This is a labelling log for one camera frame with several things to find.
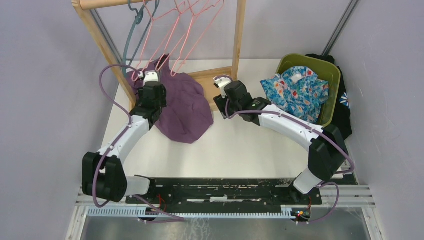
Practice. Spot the wooden clothes rack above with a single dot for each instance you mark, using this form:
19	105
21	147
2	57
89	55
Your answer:
213	81

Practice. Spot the grey blue hanger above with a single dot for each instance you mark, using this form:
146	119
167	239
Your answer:
139	16

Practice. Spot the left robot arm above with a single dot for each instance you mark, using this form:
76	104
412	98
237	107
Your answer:
103	175

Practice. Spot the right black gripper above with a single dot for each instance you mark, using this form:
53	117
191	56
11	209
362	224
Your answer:
220	101

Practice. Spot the blue floral garment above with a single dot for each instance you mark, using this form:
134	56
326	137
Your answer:
297	91

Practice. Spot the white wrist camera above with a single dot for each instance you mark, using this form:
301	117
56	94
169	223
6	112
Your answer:
149	76
220	82

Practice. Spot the aluminium rail frame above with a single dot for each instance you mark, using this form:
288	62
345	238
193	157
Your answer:
354	218

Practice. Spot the purple garment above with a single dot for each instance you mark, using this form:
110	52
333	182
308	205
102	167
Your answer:
187	115

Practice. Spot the black floral cloth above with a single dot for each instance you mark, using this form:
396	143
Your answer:
342	111

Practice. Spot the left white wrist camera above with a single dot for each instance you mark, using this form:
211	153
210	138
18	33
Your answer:
149	76

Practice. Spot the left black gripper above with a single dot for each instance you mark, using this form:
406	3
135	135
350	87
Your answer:
163	101

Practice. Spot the green plastic basket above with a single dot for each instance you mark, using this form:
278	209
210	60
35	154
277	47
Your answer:
326	71

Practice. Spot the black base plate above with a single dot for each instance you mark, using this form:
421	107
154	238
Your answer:
227	195

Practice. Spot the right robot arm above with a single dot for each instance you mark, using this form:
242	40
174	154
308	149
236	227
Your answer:
325	145

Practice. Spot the white cable comb strip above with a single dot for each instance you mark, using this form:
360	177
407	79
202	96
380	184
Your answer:
146	213

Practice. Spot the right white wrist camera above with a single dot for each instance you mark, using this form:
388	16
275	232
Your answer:
220	82

